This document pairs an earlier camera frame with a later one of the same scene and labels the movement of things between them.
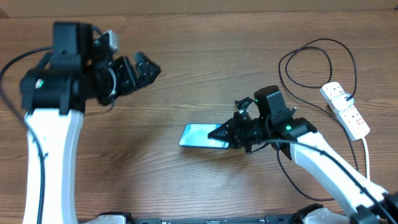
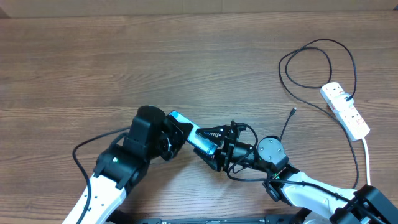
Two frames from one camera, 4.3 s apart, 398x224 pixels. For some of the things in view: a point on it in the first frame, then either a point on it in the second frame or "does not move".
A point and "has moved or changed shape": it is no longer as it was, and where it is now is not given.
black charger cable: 288,56 has moved or changed shape
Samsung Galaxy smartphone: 196,135 has moved or changed shape
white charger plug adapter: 340,102 does not move
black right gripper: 232,129 -> 222,155
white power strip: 349,120 does not move
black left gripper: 134,81 -> 180,131
